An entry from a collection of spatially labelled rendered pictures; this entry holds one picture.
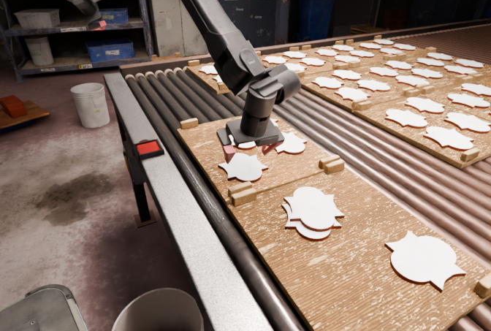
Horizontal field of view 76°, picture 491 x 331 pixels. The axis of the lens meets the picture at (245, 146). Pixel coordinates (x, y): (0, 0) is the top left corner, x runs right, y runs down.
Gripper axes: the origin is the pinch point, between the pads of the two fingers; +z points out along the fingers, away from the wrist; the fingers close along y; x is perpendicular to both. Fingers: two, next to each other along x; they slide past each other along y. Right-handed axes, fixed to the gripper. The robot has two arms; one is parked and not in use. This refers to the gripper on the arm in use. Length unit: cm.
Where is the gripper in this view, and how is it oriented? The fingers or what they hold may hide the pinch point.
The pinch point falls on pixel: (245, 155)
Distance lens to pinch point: 74.7
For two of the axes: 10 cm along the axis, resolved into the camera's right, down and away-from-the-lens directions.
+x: 3.9, 7.2, -5.7
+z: -1.6, 6.7, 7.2
